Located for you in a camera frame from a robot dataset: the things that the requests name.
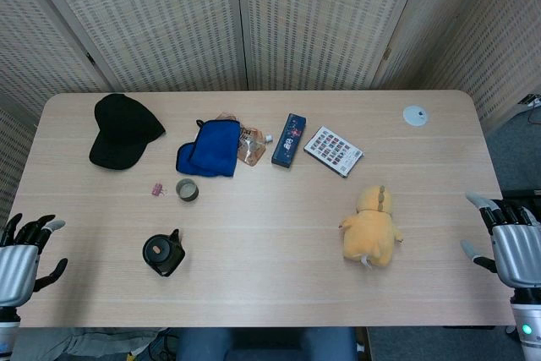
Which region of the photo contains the black teapot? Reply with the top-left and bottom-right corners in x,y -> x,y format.
142,228 -> 186,278

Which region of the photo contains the white round table grommet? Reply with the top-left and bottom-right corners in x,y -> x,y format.
402,105 -> 429,128

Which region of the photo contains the flat box with picture grid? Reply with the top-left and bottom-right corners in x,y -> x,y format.
303,125 -> 364,179

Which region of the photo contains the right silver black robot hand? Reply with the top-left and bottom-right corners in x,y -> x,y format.
459,191 -> 541,288

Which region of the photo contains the black stand base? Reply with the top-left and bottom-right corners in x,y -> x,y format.
501,189 -> 541,210

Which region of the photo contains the blue towel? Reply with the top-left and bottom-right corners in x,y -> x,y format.
175,118 -> 242,178

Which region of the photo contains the yellow plush toy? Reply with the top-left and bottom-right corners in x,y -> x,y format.
339,183 -> 405,271

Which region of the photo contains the orange spout drink pouch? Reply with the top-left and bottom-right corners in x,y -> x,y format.
217,112 -> 275,167

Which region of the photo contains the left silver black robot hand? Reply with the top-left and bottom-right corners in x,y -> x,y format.
0,213 -> 68,308

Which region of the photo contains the black baseball cap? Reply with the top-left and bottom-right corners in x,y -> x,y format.
88,93 -> 167,171

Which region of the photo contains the dark blue long box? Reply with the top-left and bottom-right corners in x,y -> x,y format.
270,112 -> 307,169

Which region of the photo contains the blue padded seat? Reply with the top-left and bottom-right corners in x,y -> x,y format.
175,326 -> 358,361

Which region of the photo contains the woven folding screen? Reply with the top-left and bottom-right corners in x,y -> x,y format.
0,0 -> 541,231

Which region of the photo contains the grey cloth on floor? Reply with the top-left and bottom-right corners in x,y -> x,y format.
16,326 -> 170,361

